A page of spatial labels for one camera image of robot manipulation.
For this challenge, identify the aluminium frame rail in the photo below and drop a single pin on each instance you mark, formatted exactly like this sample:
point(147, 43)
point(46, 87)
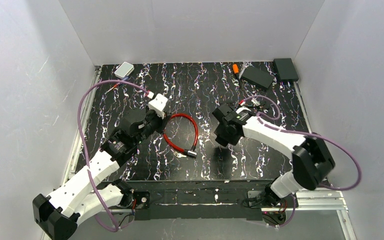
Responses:
point(64, 147)

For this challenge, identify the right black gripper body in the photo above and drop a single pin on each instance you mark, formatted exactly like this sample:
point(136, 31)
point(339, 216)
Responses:
point(222, 137)

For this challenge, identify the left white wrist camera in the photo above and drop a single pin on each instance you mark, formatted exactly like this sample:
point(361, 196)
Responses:
point(158, 104)

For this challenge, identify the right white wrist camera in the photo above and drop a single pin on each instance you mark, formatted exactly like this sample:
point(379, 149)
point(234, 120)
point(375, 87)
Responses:
point(244, 109)

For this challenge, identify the white rectangular box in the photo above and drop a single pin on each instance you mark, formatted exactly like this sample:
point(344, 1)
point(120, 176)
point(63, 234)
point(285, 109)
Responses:
point(124, 70)

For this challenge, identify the small metal pliers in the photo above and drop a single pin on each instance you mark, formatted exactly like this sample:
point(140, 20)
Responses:
point(260, 107)

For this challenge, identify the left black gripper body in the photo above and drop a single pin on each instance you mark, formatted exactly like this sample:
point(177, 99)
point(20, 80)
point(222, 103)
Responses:
point(158, 122)

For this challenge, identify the black box in corner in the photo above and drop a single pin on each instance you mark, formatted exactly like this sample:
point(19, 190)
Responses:
point(285, 69)

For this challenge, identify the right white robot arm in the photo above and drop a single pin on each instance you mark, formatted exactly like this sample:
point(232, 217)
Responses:
point(310, 157)

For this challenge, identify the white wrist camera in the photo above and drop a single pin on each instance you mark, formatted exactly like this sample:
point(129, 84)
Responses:
point(244, 109)
point(158, 104)

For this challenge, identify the red blue pen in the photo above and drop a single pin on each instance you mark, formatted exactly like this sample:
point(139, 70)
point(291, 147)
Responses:
point(117, 84)

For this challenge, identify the black flat box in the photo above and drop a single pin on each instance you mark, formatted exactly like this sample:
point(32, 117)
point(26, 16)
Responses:
point(257, 77)

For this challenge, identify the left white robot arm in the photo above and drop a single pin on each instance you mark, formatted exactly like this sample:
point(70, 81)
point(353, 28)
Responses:
point(60, 212)

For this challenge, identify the red cable lock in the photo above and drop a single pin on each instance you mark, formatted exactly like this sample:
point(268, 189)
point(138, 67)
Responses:
point(183, 135)

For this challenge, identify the orange-handled screwdriver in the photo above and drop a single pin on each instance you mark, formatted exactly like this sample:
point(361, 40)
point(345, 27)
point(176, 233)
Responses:
point(236, 71)

